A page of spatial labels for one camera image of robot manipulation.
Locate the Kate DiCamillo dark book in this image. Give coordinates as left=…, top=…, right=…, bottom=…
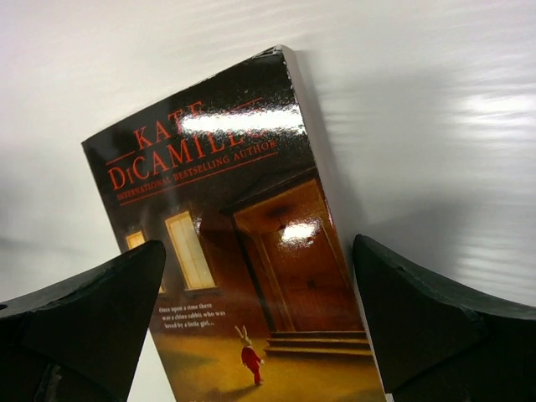
left=82, top=45, right=385, bottom=401

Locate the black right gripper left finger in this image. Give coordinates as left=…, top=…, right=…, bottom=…
left=1, top=240, right=166, bottom=401

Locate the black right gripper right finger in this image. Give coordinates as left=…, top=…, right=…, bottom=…
left=353, top=235, right=535, bottom=401

